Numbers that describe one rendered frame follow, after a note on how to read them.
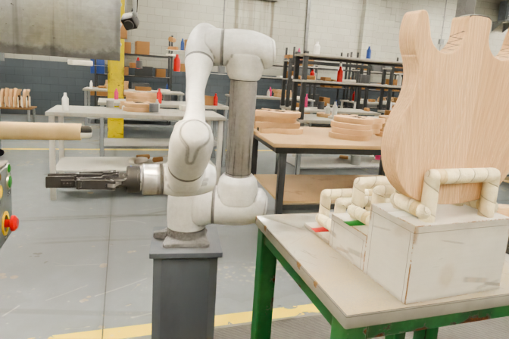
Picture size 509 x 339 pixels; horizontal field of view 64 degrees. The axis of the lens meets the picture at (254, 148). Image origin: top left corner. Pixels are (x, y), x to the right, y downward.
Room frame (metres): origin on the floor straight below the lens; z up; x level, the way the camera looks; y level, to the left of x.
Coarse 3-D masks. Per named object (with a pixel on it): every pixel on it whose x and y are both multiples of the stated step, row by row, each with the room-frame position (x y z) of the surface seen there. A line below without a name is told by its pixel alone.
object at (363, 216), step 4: (348, 208) 1.04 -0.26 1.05; (352, 208) 1.03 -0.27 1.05; (356, 208) 1.02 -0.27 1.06; (360, 208) 1.02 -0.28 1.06; (348, 212) 1.04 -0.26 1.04; (352, 212) 1.02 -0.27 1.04; (356, 212) 1.01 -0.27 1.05; (360, 212) 1.00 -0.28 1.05; (364, 212) 0.99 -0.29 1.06; (368, 212) 0.99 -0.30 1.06; (352, 216) 1.03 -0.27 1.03; (356, 216) 1.01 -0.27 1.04; (360, 216) 0.99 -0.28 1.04; (364, 216) 0.98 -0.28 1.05; (368, 216) 0.97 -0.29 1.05; (360, 220) 0.99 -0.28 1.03; (364, 220) 0.97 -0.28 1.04; (368, 220) 0.96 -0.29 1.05; (368, 224) 0.96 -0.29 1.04
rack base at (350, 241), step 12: (336, 216) 1.05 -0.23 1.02; (348, 216) 1.05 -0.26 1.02; (336, 228) 1.04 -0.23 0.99; (348, 228) 0.99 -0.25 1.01; (360, 228) 0.97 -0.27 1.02; (336, 240) 1.03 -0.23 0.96; (348, 240) 0.98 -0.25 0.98; (360, 240) 0.94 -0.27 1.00; (348, 252) 0.98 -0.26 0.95; (360, 252) 0.94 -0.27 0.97; (360, 264) 0.93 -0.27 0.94
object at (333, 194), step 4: (344, 188) 1.22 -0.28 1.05; (348, 188) 1.23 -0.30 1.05; (352, 188) 1.23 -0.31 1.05; (372, 188) 1.25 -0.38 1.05; (324, 192) 1.19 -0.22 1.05; (328, 192) 1.19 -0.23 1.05; (332, 192) 1.19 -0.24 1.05; (336, 192) 1.20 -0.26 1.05; (340, 192) 1.20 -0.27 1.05; (344, 192) 1.21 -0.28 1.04; (348, 192) 1.21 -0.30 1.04; (368, 192) 1.24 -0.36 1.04; (372, 192) 1.24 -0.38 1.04; (332, 196) 1.19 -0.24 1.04; (336, 196) 1.19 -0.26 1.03; (340, 196) 1.20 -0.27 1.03; (344, 196) 1.20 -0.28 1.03; (348, 196) 1.21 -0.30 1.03
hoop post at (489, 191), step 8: (488, 184) 0.87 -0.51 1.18; (496, 184) 0.87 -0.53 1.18; (488, 192) 0.87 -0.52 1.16; (496, 192) 0.87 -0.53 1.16; (480, 200) 0.89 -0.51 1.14; (488, 200) 0.87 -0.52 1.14; (496, 200) 0.88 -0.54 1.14; (480, 208) 0.88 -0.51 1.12; (488, 208) 0.87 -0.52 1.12; (488, 216) 0.87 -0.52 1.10
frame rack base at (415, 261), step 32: (384, 224) 0.87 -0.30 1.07; (416, 224) 0.79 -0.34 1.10; (448, 224) 0.81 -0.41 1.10; (480, 224) 0.85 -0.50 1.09; (384, 256) 0.86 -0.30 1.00; (416, 256) 0.79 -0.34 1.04; (448, 256) 0.82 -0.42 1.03; (480, 256) 0.85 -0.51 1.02; (384, 288) 0.84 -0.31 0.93; (416, 288) 0.79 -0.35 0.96; (448, 288) 0.82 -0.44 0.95; (480, 288) 0.86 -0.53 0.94
